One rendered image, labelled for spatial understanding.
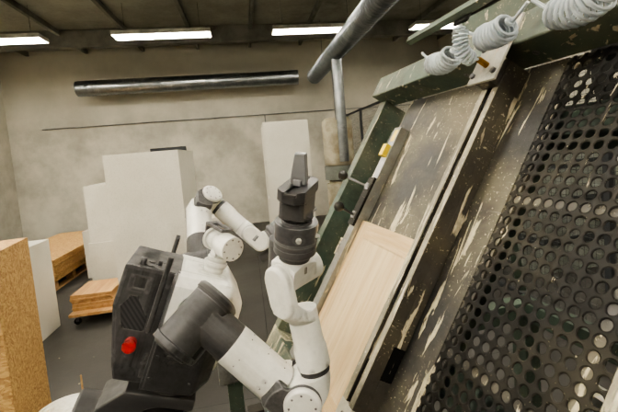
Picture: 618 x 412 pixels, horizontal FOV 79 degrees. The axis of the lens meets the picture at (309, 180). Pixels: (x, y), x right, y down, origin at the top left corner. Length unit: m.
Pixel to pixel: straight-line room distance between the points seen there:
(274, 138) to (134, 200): 2.06
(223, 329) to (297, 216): 0.30
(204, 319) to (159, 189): 2.65
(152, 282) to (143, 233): 2.53
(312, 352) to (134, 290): 0.45
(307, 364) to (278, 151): 4.16
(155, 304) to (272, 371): 0.31
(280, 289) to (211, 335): 0.18
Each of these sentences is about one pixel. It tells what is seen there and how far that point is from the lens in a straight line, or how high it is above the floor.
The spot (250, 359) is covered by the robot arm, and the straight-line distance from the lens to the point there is 0.87.
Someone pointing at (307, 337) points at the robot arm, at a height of 1.27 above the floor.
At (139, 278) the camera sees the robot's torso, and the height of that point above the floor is 1.38.
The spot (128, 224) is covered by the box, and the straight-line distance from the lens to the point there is 3.54.
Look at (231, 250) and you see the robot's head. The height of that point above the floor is 1.40.
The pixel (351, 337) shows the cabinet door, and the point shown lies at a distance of 1.24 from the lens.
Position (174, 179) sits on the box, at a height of 1.50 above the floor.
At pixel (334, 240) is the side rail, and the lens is 1.67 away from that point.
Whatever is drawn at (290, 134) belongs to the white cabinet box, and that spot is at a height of 1.87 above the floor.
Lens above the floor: 1.65
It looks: 4 degrees down
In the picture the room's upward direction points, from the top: 5 degrees counter-clockwise
